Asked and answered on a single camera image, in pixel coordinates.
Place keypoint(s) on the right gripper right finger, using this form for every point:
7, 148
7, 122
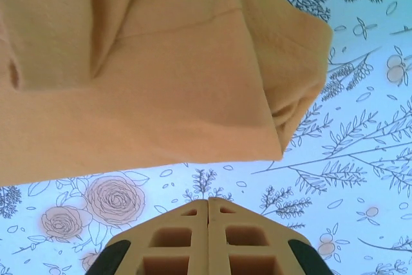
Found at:
217, 239

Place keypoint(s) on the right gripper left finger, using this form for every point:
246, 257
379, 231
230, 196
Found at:
199, 239

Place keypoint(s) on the yellow t-shirt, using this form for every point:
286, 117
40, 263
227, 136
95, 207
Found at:
128, 94

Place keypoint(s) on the floral table mat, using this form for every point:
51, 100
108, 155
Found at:
354, 159

